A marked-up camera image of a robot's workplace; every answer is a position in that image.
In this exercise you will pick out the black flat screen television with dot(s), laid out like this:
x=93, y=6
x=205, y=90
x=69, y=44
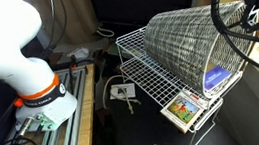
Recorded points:
x=128, y=2

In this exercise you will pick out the colourful box under rack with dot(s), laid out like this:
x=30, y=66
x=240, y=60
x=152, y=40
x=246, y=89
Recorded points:
x=183, y=111

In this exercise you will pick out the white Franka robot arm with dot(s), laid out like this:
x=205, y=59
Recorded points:
x=2, y=39

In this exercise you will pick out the wooden board edge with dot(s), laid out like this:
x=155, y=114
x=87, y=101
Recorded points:
x=87, y=117

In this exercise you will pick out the aluminium profile frame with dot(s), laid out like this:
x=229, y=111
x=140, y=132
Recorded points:
x=75, y=115

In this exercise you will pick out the blue book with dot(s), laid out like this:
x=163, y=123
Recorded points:
x=216, y=77

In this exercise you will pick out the white crumpled bag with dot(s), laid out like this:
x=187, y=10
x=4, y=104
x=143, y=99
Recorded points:
x=79, y=52

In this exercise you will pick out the black and orange clamp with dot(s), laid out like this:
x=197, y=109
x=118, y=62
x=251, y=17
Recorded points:
x=73, y=66

